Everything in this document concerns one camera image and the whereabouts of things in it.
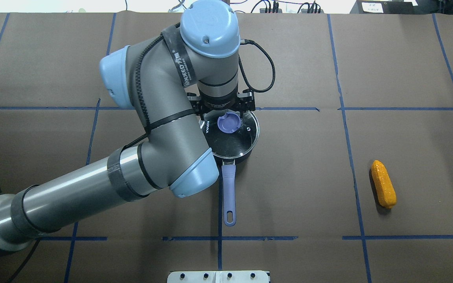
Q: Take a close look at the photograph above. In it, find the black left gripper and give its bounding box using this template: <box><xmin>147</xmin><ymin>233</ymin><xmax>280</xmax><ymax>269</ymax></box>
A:
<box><xmin>188</xmin><ymin>91</ymin><xmax>256</xmax><ymax>118</ymax></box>

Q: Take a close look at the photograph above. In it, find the glass pot lid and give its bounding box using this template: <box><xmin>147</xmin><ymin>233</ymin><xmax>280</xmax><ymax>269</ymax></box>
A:
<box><xmin>199</xmin><ymin>110</ymin><xmax>260</xmax><ymax>159</ymax></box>

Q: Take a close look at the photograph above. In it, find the yellow plastic corn cob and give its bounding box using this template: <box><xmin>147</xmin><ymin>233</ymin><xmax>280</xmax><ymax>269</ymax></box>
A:
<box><xmin>370</xmin><ymin>160</ymin><xmax>397</xmax><ymax>209</ymax></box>

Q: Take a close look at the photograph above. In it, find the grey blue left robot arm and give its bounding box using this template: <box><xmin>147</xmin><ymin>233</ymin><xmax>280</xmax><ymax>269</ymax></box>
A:
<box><xmin>0</xmin><ymin>0</ymin><xmax>243</xmax><ymax>257</ymax></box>

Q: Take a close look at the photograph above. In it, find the dark blue saucepan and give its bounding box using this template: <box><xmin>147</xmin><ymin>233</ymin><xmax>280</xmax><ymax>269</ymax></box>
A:
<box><xmin>199</xmin><ymin>110</ymin><xmax>260</xmax><ymax>227</ymax></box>

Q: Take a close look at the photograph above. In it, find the black braided left gripper cable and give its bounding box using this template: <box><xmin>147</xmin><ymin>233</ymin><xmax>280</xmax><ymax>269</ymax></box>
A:
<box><xmin>238</xmin><ymin>39</ymin><xmax>276</xmax><ymax>94</ymax></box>

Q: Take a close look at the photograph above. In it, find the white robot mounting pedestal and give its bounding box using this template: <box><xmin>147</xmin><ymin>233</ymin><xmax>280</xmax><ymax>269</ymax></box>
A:
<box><xmin>167</xmin><ymin>270</ymin><xmax>271</xmax><ymax>283</ymax></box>

